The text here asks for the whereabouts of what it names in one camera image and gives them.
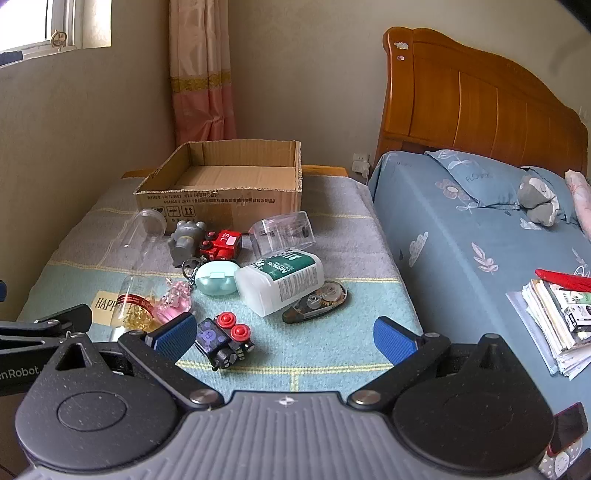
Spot stack of papers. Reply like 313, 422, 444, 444
505, 277, 591, 380

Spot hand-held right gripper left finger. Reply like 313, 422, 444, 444
54, 312, 225, 411

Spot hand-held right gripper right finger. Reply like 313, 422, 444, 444
347, 316, 523, 411

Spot red toy truck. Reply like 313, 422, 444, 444
198, 229, 243, 265

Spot red smartphone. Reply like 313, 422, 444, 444
547, 401, 589, 457

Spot black toy car red wheels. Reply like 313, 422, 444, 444
195, 311, 257, 371

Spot clear plastic box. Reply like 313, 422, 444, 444
249, 211, 316, 259

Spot blue floral bed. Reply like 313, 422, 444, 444
368, 150, 591, 480

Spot correction tape dispenser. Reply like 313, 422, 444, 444
283, 279, 349, 324

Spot pink pillow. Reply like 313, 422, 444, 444
566, 170, 591, 241

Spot blue floral pillow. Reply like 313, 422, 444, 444
424, 148, 578, 227

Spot pink keychain charm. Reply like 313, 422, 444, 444
154, 258, 201, 325

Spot mint green earbuds case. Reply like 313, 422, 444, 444
195, 260, 241, 296

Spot white bottle with green label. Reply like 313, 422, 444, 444
235, 249, 326, 318

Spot wooden headboard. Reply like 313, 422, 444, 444
376, 26, 589, 178

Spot pink curtain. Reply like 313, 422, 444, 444
168, 0, 238, 148

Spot red paper envelope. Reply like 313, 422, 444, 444
536, 268, 591, 292

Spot wooden bedside table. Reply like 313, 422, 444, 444
122, 165, 349, 179

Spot grey plush toy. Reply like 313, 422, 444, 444
517, 173, 561, 227

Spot grey elephant figure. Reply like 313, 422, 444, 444
169, 220, 207, 268

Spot window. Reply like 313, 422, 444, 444
0, 0, 113, 65

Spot cardboard box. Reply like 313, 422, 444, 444
133, 140, 303, 223

